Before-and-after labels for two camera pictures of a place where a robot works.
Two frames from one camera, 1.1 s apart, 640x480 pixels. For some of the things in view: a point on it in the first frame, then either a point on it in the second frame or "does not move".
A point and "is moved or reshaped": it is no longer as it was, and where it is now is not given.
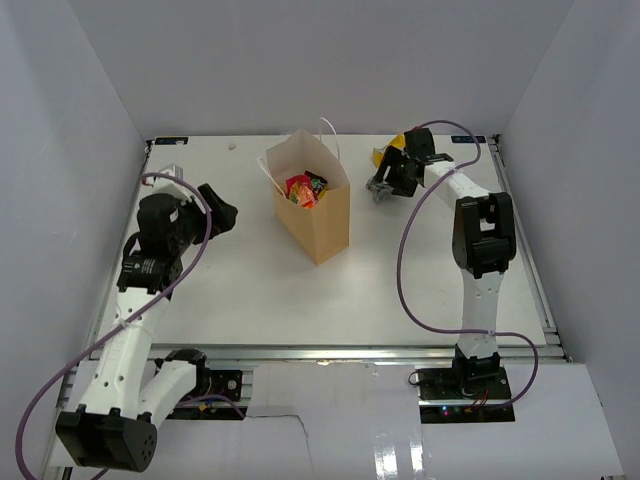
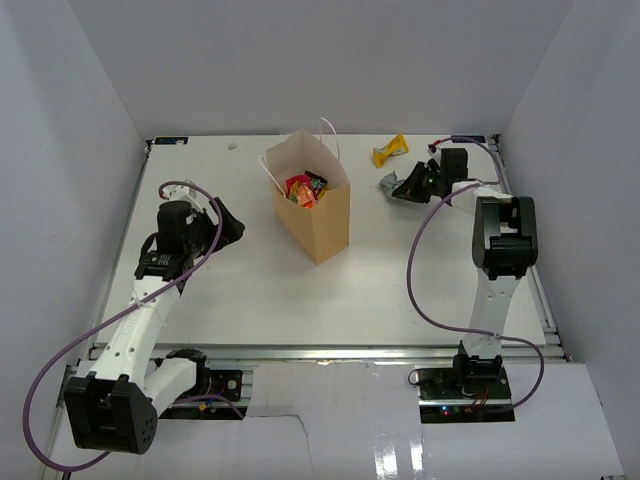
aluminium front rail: (354, 353) does not move
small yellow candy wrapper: (378, 153) does not move
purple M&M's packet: (317, 182) does not move
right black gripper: (394, 157) → (410, 189)
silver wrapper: (381, 192) is moved or reshaped
